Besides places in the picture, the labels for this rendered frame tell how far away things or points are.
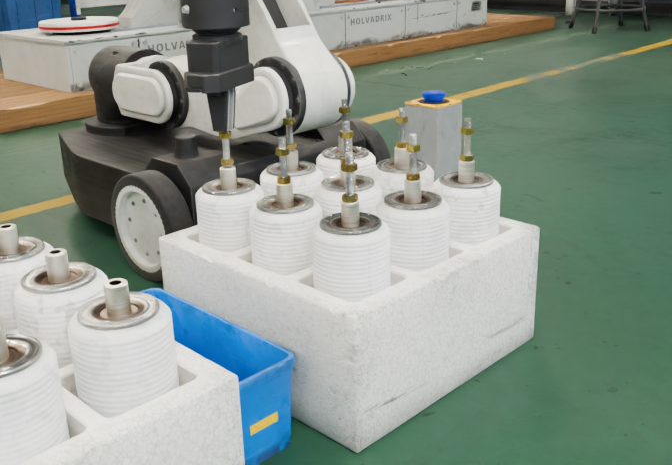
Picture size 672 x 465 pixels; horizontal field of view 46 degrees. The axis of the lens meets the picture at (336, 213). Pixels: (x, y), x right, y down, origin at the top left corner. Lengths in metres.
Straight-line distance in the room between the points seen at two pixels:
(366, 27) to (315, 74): 2.60
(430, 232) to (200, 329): 0.33
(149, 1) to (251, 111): 2.00
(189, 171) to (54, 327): 0.63
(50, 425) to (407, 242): 0.49
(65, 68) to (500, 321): 2.21
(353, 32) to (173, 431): 3.31
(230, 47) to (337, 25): 2.81
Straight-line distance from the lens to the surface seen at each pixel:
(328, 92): 1.43
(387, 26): 4.13
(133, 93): 1.74
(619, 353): 1.24
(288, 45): 1.43
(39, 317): 0.85
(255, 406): 0.93
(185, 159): 1.46
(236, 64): 1.08
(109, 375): 0.76
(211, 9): 1.04
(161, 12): 3.42
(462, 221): 1.10
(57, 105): 2.94
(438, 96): 1.34
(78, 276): 0.87
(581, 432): 1.05
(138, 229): 1.49
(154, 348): 0.76
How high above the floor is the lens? 0.58
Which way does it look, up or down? 19 degrees down
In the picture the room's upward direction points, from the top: 2 degrees counter-clockwise
